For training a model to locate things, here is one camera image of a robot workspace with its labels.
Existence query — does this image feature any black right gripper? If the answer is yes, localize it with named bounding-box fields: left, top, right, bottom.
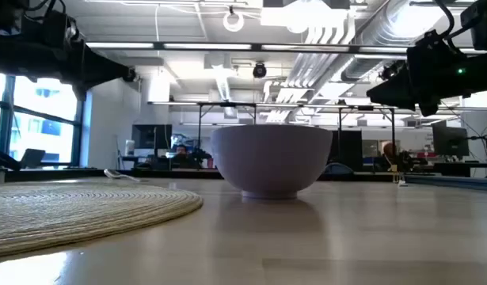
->
left=366, top=31, right=466, bottom=118

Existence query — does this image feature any lavender bowl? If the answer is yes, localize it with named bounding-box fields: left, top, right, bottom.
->
left=210, top=124, right=333, bottom=200

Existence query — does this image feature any round woven straw placemat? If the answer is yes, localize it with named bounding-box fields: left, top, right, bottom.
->
left=0, top=182, right=204, bottom=258

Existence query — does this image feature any overhead frame bar with lights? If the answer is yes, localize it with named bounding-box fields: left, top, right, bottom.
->
left=84, top=40, right=487, bottom=55

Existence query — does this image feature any white ring light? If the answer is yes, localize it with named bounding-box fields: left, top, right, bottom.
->
left=222, top=10, right=245, bottom=33

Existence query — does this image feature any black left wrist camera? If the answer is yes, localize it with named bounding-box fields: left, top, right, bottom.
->
left=40, top=7, right=80, bottom=44

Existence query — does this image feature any person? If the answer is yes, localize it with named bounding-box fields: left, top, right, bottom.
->
left=173, top=143, right=191, bottom=160
left=381, top=141, right=399, bottom=162

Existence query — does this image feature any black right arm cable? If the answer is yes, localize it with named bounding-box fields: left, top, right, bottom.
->
left=433, top=0, right=457, bottom=39

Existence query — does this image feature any black metal rig stand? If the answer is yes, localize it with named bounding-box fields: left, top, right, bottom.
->
left=337, top=104, right=398, bottom=168
left=196, top=101, right=258, bottom=170

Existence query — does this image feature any open black laptop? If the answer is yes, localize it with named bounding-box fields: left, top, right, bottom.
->
left=18, top=147, right=48, bottom=169

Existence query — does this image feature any black cabinet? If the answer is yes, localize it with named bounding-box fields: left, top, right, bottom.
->
left=330, top=129, right=364, bottom=173

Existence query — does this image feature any silver ceiling duct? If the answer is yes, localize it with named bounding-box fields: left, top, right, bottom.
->
left=337, top=0, right=460, bottom=82

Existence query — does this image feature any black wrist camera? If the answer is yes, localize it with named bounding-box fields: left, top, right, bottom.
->
left=40, top=7, right=80, bottom=44
left=460, top=0, right=487, bottom=51

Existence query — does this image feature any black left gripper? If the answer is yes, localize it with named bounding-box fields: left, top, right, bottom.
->
left=13, top=37, right=139, bottom=102

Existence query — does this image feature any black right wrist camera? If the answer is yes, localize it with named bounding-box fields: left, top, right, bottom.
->
left=460, top=0, right=487, bottom=51

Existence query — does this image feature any black aluminium table frame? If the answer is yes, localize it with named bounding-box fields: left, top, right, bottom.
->
left=0, top=167, right=406, bottom=184

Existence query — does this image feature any blue mat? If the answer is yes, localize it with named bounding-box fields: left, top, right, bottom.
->
left=404, top=173, right=487, bottom=192

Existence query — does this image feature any silver metal spoon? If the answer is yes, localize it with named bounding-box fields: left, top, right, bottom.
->
left=103, top=169, right=142, bottom=183

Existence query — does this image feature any black computer monitor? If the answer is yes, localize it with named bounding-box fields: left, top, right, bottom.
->
left=431, top=119, right=471, bottom=158
left=131, top=123, right=173, bottom=151

